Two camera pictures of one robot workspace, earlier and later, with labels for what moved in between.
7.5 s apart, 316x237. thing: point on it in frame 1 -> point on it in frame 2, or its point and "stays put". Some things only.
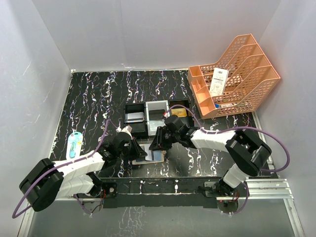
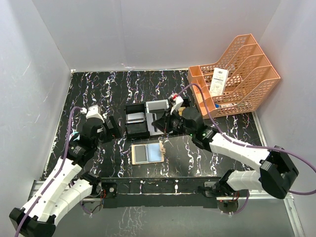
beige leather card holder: (151, 156) stays put
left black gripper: (135, 149) -> (109, 127)
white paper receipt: (218, 82) stays put
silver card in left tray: (137, 117) stays put
